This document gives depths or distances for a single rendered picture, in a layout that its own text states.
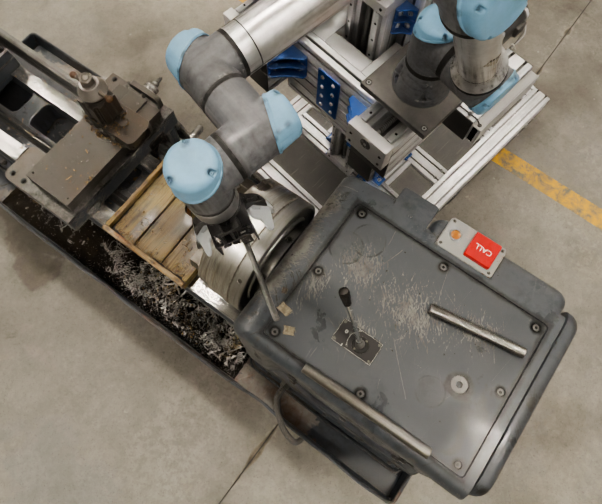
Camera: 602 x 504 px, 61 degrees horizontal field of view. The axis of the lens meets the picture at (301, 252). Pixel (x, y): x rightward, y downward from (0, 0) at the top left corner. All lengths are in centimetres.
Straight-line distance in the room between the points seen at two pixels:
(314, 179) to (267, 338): 137
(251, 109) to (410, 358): 59
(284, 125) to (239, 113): 6
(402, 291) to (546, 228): 172
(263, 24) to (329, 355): 61
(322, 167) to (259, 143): 167
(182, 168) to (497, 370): 73
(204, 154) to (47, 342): 197
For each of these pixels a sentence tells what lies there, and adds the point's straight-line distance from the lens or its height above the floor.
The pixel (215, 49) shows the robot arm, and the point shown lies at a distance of 75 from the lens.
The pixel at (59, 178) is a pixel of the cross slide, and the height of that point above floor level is 97.
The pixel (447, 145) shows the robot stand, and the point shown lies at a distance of 249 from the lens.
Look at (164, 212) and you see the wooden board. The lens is 155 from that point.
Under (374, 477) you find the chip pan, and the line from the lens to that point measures 176.
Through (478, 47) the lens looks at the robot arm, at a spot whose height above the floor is 156.
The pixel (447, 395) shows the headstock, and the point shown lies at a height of 126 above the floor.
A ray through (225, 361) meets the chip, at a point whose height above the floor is 55.
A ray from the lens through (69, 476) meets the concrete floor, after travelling 246.
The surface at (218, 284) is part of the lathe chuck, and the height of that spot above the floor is 114.
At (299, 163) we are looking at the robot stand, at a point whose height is 21.
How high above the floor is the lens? 227
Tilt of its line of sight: 72 degrees down
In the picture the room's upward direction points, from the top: 2 degrees clockwise
